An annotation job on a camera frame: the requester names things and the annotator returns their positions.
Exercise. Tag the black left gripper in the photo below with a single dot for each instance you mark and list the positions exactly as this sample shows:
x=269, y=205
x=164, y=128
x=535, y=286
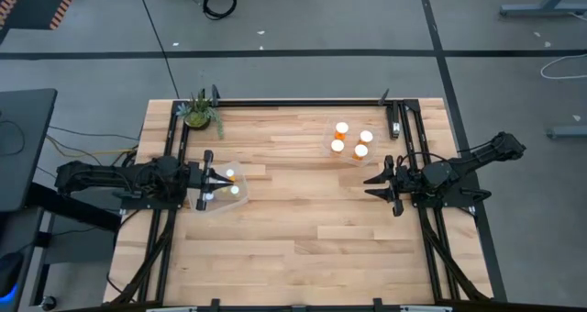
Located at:
x=195, y=179

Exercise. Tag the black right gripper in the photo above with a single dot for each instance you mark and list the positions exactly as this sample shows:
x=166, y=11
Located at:
x=406, y=181

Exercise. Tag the small amber pill bottle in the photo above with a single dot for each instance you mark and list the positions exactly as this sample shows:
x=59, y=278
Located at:
x=230, y=173

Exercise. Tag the yellow-green pill bottle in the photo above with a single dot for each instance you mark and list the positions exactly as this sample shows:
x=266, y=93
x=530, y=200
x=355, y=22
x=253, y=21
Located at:
x=235, y=190
x=208, y=196

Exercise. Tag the large orange pill bottle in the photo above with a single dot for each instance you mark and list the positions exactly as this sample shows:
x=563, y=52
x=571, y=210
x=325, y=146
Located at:
x=366, y=136
x=361, y=150
x=341, y=128
x=337, y=145

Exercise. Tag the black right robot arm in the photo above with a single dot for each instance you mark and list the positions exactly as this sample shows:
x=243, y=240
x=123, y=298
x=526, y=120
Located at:
x=481, y=158

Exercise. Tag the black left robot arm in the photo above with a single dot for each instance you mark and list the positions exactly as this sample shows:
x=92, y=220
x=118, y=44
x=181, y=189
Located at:
x=105, y=176

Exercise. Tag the clear plastic bin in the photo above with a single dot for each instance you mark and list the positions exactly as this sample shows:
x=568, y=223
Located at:
x=229, y=203
x=351, y=138

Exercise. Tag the green succulent in pot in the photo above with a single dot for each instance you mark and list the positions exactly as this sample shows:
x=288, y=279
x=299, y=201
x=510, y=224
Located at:
x=198, y=118

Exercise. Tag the black clamp with silver plate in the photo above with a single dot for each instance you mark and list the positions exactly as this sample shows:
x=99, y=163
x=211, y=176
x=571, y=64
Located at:
x=394, y=119

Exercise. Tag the black desk crossbeam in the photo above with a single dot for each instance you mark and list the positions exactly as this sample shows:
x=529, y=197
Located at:
x=91, y=215

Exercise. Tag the grey floor foot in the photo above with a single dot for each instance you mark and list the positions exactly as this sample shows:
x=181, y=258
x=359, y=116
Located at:
x=568, y=133

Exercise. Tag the black desk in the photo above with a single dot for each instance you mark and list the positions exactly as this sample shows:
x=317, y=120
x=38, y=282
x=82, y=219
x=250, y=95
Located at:
x=23, y=156

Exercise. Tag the black caster wheel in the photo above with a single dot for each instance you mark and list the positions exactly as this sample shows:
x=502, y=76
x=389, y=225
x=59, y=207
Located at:
x=48, y=302

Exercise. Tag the grey table leg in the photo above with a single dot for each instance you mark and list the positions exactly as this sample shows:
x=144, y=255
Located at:
x=541, y=10

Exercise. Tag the black mat with orange-striped edges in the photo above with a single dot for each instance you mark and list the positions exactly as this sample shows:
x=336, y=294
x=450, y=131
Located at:
x=32, y=4

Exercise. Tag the black frame strut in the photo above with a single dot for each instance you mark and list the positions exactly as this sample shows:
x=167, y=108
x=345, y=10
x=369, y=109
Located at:
x=384, y=96
x=214, y=93

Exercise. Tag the black aluminium rig frame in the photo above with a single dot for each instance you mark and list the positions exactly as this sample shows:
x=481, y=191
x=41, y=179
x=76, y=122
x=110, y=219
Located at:
x=298, y=103

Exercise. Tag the black frame clip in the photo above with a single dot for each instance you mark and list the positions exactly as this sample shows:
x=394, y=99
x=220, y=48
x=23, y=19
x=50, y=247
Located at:
x=377, y=304
x=214, y=304

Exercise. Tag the silver metal bracket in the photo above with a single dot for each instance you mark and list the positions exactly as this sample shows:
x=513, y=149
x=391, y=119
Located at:
x=426, y=309
x=172, y=309

